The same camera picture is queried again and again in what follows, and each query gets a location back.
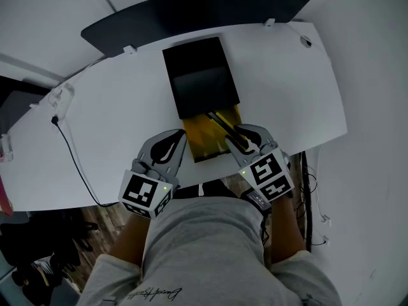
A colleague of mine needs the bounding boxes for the white power strip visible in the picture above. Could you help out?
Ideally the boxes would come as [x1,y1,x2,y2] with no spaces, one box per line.
[29,82,76,123]

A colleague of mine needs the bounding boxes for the person's right forearm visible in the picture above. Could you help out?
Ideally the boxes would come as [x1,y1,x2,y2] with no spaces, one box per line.
[269,192,312,265]

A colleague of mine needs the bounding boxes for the white desk edge bracket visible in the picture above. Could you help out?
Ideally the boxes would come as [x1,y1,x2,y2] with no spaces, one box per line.
[0,133,14,163]

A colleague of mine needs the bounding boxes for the person's black trousers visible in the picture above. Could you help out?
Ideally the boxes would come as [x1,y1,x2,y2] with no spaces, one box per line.
[173,180,244,201]

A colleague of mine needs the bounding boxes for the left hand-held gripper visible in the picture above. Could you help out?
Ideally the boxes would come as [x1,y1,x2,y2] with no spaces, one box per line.
[117,128,188,220]

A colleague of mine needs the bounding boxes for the person's left forearm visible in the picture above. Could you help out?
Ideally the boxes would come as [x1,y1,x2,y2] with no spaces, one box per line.
[108,211,151,268]

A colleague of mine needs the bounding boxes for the black power cable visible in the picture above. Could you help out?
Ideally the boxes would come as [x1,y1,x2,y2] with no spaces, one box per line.
[50,115,120,208]

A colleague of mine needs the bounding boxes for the black cable bundle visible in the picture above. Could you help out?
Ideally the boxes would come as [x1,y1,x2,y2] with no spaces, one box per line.
[293,150,321,253]

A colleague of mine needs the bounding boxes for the dark desk divider panel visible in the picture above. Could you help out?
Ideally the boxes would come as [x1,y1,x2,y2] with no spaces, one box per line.
[80,0,314,57]

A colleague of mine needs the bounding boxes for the black labelled device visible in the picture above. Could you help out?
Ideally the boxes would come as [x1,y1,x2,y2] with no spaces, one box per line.
[240,188,272,212]

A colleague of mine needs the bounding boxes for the pink object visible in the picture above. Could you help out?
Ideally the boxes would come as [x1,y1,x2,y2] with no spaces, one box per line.
[0,173,14,217]

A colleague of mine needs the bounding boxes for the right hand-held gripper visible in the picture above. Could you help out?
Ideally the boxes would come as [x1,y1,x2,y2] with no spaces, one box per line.
[224,124,296,203]

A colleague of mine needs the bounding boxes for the black box with yellow tray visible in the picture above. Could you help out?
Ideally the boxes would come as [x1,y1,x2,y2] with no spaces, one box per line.
[162,36,245,164]

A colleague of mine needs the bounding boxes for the person's grey shirt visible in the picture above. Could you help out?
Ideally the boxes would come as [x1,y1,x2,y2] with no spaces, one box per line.
[75,195,344,306]

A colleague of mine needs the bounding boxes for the black office chair base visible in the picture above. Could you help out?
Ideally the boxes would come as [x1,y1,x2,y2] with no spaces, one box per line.
[0,208,99,295]

